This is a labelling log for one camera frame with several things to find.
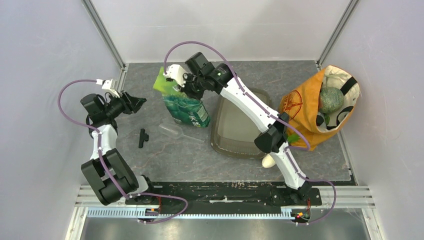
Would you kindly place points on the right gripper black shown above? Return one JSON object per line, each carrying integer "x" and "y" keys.
{"x": 197, "y": 96}

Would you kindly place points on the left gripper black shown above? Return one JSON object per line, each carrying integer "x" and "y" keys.
{"x": 133, "y": 104}

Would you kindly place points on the green litter bag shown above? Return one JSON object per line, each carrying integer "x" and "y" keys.
{"x": 184, "y": 110}

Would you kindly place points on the black bag clip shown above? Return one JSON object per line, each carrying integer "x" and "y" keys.
{"x": 143, "y": 137}

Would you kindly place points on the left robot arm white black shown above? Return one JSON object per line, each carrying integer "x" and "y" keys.
{"x": 108, "y": 174}

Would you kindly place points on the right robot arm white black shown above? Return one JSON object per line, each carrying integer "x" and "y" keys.
{"x": 273, "y": 138}

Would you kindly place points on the grey plastic litter box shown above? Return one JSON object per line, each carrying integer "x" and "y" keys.
{"x": 233, "y": 132}

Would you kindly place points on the clear plastic scoop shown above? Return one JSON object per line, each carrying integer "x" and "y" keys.
{"x": 176, "y": 132}

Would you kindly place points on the white radish toy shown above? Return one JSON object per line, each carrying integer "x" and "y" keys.
{"x": 268, "y": 161}

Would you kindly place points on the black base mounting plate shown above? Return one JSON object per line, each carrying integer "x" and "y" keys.
{"x": 228, "y": 197}

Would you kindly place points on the orange tote bag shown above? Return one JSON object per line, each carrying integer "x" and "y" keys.
{"x": 302, "y": 106}

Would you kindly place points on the green melon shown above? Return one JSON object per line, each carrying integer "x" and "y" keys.
{"x": 331, "y": 99}

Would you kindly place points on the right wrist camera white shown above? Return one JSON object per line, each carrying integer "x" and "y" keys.
{"x": 176, "y": 73}

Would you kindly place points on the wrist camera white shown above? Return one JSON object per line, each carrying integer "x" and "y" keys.
{"x": 176, "y": 73}
{"x": 109, "y": 86}

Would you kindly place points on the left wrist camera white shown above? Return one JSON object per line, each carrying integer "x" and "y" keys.
{"x": 109, "y": 86}

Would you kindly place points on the grey cable duct strip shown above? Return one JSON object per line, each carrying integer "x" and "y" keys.
{"x": 144, "y": 213}

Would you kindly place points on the aluminium frame rail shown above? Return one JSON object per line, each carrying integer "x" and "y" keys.
{"x": 344, "y": 197}

